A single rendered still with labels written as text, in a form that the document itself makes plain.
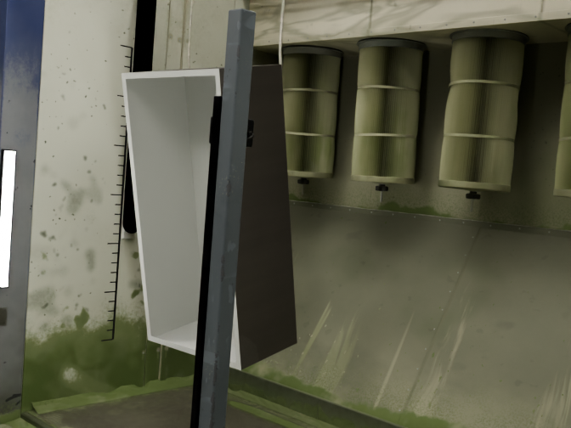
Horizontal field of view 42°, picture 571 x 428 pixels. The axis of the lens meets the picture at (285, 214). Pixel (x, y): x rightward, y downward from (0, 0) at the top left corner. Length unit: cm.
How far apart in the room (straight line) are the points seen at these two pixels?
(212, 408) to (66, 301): 207
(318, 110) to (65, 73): 138
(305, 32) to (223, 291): 254
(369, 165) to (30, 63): 169
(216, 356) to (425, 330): 201
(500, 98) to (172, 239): 162
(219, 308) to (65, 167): 207
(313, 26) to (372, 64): 43
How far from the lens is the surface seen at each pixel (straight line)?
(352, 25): 395
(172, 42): 413
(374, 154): 382
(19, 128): 365
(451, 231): 396
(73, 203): 379
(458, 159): 351
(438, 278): 383
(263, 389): 410
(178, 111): 349
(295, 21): 422
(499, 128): 353
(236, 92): 179
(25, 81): 366
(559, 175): 335
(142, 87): 337
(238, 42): 181
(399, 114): 384
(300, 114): 420
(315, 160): 420
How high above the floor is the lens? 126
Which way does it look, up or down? 3 degrees down
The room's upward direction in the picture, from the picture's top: 4 degrees clockwise
